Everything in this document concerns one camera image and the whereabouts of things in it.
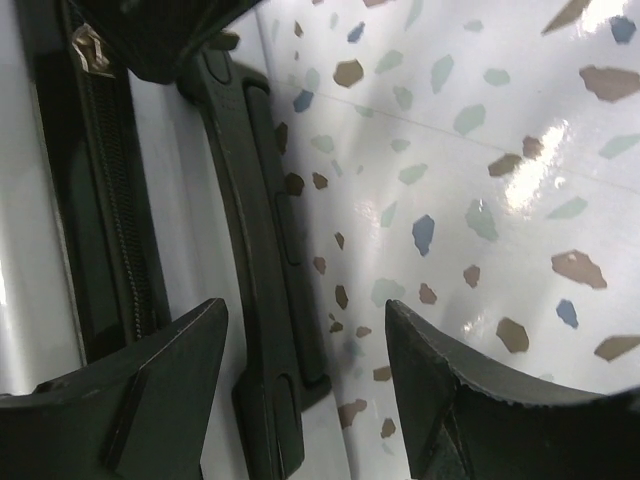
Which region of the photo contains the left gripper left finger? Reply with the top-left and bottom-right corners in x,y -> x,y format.
1,299 -> 228,479

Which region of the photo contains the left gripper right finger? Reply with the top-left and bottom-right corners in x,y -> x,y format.
385,300 -> 639,479

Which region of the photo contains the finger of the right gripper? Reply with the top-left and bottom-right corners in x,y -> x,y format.
70,0 -> 258,83

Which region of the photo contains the black suitcase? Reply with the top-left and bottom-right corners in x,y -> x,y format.
1,1 -> 351,479

